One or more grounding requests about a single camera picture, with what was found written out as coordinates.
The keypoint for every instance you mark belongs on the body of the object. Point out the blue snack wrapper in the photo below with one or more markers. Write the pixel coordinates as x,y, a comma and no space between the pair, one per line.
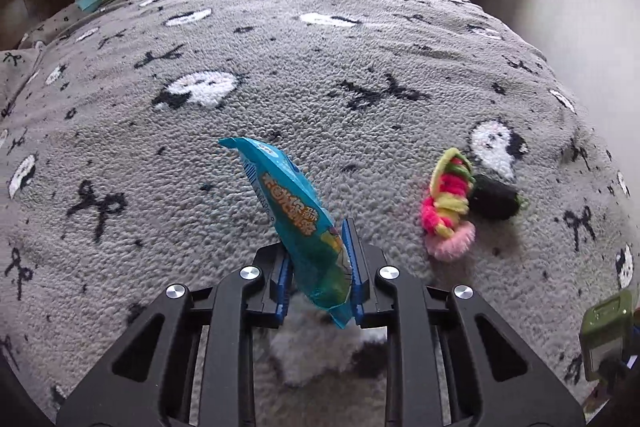
322,268

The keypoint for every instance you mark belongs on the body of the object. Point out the black hair scrunchie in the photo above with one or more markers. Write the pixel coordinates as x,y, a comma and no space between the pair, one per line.
493,200

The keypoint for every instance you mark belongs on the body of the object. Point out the grey patterned fleece blanket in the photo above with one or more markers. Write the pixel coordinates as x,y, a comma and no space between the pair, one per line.
114,184

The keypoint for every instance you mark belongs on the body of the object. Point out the dark green square bottle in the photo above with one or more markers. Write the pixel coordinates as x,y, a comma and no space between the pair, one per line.
606,332

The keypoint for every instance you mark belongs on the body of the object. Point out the grey patterned pillow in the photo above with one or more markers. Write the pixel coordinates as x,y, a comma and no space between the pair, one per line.
19,65

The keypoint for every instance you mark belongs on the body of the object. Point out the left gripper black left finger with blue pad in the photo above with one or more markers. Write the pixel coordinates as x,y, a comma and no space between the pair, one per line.
185,341

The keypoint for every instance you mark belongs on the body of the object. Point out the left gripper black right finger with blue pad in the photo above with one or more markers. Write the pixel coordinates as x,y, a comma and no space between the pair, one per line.
451,359

